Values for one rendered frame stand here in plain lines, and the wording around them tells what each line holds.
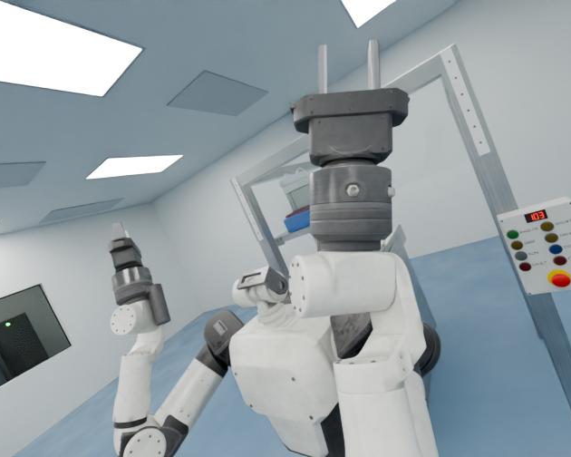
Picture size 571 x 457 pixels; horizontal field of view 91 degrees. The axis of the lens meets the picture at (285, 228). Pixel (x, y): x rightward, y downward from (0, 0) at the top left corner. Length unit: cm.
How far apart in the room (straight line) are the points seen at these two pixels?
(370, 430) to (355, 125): 28
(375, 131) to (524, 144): 429
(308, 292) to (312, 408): 34
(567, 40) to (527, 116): 78
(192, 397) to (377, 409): 55
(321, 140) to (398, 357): 22
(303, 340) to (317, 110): 38
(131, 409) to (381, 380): 59
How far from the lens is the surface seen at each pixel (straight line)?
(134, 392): 78
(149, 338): 82
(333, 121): 31
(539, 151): 462
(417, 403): 44
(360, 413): 30
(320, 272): 28
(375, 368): 29
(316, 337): 54
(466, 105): 109
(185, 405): 78
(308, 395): 56
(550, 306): 127
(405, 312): 31
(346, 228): 27
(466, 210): 458
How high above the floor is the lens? 151
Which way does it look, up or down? 4 degrees down
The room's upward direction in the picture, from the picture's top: 24 degrees counter-clockwise
